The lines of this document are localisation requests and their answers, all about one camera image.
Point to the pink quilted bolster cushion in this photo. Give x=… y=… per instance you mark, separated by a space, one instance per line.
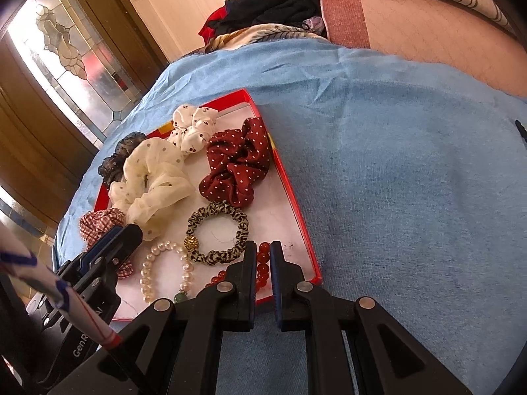
x=430 y=31

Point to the red white plaid scrunchie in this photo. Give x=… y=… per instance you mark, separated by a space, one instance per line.
x=97 y=228

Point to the cream sheer dotted scrunchie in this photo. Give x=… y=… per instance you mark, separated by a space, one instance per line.
x=153 y=181

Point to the white blue striped sleeve forearm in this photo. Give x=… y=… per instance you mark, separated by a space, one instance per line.
x=17 y=261

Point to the patterned beige scarf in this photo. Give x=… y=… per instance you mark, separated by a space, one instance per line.
x=256 y=34

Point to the red bordered white tray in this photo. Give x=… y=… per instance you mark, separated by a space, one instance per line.
x=274 y=215

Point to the black and red clothes pile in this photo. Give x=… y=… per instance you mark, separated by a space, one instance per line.
x=239 y=14

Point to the black sheer beaded scrunchie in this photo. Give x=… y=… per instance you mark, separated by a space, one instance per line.
x=111 y=169

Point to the stained glass door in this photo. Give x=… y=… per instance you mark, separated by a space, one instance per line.
x=89 y=56

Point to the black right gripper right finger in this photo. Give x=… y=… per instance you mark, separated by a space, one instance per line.
x=353 y=347

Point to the white cherry print scrunchie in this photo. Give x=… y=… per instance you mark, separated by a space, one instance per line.
x=193 y=126

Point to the dark red polka-dot scrunchie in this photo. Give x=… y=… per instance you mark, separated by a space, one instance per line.
x=237 y=159

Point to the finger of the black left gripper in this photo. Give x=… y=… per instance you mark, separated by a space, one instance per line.
x=113 y=248

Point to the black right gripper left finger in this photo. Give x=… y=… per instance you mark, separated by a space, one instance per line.
x=173 y=348

